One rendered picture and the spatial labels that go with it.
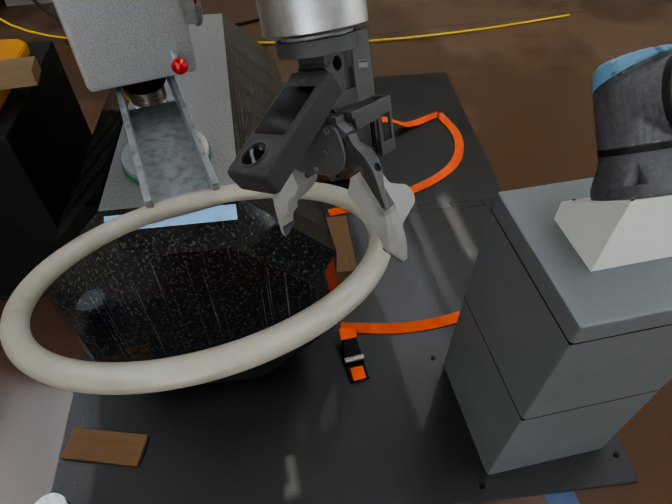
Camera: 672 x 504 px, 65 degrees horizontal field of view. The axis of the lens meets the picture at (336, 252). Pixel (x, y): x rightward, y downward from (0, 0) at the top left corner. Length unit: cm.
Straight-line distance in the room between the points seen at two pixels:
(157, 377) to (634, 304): 95
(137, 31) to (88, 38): 9
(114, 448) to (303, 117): 162
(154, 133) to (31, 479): 127
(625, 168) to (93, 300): 127
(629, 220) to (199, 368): 87
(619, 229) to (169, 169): 86
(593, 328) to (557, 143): 199
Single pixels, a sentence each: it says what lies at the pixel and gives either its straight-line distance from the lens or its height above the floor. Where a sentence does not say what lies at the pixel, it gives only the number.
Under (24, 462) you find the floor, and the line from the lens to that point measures 207.
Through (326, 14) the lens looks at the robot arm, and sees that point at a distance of 44.
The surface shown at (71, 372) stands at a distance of 56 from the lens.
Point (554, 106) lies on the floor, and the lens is 333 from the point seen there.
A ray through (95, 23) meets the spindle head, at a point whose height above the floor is 126.
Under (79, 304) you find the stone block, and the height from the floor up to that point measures 59.
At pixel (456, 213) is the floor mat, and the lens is 247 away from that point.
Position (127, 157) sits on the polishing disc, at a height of 88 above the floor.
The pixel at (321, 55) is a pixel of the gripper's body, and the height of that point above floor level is 150.
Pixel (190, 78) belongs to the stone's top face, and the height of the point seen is 83.
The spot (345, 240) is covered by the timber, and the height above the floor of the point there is 14.
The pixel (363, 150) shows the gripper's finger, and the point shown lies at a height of 143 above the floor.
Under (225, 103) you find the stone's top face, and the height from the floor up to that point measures 83.
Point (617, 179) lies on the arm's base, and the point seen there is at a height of 103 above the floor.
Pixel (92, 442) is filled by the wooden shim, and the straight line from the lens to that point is 197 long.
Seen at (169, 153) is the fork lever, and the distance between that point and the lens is 107.
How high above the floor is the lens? 171
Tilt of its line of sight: 49 degrees down
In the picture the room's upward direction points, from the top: straight up
